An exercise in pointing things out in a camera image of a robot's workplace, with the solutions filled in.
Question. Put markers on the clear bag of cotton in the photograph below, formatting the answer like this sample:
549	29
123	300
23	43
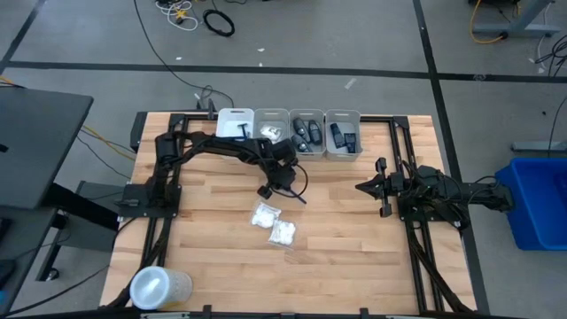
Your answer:
271	132
281	233
265	217

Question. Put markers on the black desk leg with caster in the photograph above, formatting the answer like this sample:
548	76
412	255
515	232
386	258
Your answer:
48	261

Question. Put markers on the clear plastic cup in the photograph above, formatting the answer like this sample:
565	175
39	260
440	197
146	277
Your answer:
155	288

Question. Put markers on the grey desk base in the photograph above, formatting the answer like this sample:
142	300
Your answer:
514	30

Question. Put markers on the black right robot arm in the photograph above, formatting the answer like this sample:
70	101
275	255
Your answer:
465	195

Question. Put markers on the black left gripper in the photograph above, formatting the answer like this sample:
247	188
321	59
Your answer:
281	175

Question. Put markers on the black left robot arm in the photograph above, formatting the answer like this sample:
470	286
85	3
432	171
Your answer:
221	146

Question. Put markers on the grey deodorant stick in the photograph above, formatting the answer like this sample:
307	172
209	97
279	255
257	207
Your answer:
315	132
303	144
301	129

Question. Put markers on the black desk top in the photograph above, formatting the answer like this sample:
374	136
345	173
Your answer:
40	146

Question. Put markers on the blue plastic tote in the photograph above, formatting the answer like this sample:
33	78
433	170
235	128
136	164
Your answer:
531	208

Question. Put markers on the pale grey plastic storage bin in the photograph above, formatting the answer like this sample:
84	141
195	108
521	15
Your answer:
343	156
283	116
310	156

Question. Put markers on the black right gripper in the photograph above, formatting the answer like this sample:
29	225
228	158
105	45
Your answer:
383	208

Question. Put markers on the black power box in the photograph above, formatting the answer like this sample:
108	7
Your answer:
138	133

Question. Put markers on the white plastic storage bin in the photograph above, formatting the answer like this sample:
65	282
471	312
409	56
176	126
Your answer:
230	119

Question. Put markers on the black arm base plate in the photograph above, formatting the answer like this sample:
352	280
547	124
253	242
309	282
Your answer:
405	216
133	197

